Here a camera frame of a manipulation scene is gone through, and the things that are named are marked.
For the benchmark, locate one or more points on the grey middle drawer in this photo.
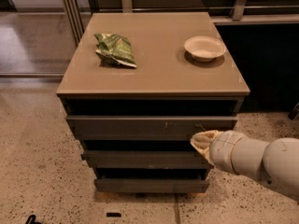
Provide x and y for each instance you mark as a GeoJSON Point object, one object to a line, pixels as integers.
{"type": "Point", "coordinates": [145, 159]}

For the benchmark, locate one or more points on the grey drawer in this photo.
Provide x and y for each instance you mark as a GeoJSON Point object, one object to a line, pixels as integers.
{"type": "Point", "coordinates": [151, 185]}
{"type": "Point", "coordinates": [145, 159]}
{"type": "Point", "coordinates": [145, 128]}

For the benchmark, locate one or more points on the grey bottom drawer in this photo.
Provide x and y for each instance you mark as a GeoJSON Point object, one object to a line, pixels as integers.
{"type": "Point", "coordinates": [151, 185]}

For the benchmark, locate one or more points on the black floor marker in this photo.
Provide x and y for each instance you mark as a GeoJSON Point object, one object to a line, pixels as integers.
{"type": "Point", "coordinates": [113, 214]}

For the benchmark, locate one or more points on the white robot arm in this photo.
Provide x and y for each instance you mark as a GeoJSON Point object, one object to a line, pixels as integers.
{"type": "Point", "coordinates": [274, 165]}

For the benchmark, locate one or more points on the yellow foam-wrapped gripper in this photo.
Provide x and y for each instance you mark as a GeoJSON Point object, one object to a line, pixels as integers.
{"type": "Point", "coordinates": [224, 150]}

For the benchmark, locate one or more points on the black object bottom left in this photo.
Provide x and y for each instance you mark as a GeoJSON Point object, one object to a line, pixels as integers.
{"type": "Point", "coordinates": [32, 220]}

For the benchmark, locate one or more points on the green chip bag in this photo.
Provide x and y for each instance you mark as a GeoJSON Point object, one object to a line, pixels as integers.
{"type": "Point", "coordinates": [115, 49]}

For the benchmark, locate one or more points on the white paper bowl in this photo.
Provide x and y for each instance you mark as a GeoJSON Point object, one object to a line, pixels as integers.
{"type": "Point", "coordinates": [204, 48]}

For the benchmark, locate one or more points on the grey drawer cabinet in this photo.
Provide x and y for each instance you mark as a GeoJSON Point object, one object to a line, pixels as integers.
{"type": "Point", "coordinates": [167, 81]}

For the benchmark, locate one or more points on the metal railing frame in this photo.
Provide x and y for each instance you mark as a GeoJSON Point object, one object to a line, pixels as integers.
{"type": "Point", "coordinates": [225, 11]}

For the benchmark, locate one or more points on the grey top drawer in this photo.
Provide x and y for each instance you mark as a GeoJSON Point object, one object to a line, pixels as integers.
{"type": "Point", "coordinates": [145, 128]}

